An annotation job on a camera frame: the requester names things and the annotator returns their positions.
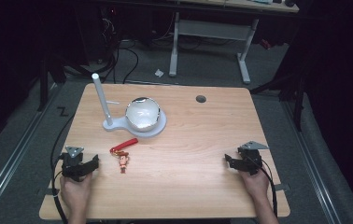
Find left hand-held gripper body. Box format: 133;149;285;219
61;146;89;183

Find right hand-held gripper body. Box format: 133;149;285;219
236;140;270;175

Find person's left hand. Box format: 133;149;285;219
59;172;93;217

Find person's right hand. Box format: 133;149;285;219
239;166;271;203

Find white stand with pole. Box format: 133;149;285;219
91;72;168;138

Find silver metal bowl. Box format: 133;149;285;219
124;96;162;133

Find black metal stand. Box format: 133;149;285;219
249;46;309;132
36;49;87;112

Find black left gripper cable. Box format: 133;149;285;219
49;113;77;224

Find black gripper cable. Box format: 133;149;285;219
248;155;279;218
49;113;77;224

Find red strap cartoon figure keychain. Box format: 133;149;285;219
108;137;139;175

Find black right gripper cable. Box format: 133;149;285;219
248;155;279;218

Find black floor cables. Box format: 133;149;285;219
98;12;178;84

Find white desk frame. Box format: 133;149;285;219
164;0;300;85

